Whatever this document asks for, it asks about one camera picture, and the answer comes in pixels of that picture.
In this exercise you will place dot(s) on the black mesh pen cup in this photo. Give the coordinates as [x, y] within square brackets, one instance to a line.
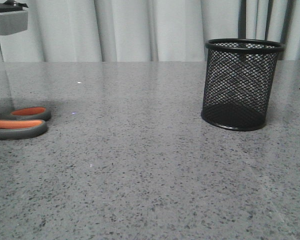
[238, 82]

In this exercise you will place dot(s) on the grey curtain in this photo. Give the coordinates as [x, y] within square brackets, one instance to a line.
[147, 30]

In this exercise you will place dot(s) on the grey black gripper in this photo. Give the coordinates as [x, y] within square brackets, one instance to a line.
[13, 17]

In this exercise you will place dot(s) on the grey orange handled scissors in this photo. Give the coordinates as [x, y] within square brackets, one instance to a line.
[24, 123]

